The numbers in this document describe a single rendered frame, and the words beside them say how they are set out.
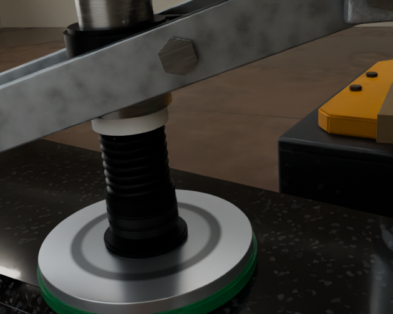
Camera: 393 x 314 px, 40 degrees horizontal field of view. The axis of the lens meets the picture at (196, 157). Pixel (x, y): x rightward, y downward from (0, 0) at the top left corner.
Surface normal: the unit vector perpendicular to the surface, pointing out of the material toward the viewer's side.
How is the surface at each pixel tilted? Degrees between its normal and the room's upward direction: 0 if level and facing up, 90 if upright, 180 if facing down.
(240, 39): 90
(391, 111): 0
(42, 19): 90
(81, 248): 0
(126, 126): 90
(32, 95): 90
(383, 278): 0
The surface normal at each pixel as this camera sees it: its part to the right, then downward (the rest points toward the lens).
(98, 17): -0.33, 0.39
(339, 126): -0.54, 0.36
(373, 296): -0.08, -0.92
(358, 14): -0.04, 0.39
